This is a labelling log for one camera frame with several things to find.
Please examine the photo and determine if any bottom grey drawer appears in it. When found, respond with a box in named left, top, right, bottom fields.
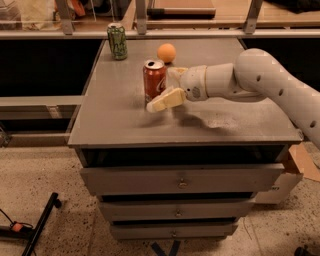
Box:
left=110, top=223, right=238, bottom=240

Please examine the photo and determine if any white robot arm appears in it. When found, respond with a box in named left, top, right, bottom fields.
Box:
left=146, top=48, right=320, bottom=148

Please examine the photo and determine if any grey drawer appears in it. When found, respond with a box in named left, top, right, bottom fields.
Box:
left=80, top=163, right=284, bottom=195
left=99, top=199, right=254, bottom=222
left=110, top=223, right=238, bottom=240

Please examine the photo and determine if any metal railing frame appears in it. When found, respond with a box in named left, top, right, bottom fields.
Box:
left=0, top=0, right=320, bottom=39

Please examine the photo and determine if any middle grey drawer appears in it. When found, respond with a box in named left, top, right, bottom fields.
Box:
left=99, top=199, right=254, bottom=222

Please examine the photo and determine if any red coke can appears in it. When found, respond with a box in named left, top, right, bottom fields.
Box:
left=143, top=59, right=166, bottom=103

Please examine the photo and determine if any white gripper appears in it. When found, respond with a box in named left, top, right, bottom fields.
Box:
left=146, top=65, right=208, bottom=113

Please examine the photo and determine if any grey drawer cabinet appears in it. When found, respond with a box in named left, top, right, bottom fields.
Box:
left=68, top=40, right=301, bottom=226

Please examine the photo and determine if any top grey drawer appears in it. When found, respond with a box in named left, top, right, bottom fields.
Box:
left=80, top=163, right=284, bottom=195

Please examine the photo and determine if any black stand leg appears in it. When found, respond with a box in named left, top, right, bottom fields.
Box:
left=0, top=192, right=62, bottom=256

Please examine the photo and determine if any cardboard box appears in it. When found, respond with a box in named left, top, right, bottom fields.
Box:
left=255, top=143, right=320, bottom=204

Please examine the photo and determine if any green soda can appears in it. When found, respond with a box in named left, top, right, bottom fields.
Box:
left=107, top=23, right=127, bottom=60

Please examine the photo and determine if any black caster wheel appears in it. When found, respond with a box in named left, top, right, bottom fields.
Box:
left=294, top=247, right=317, bottom=256

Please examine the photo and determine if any orange ball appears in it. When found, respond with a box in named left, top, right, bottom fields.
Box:
left=157, top=43, right=176, bottom=63

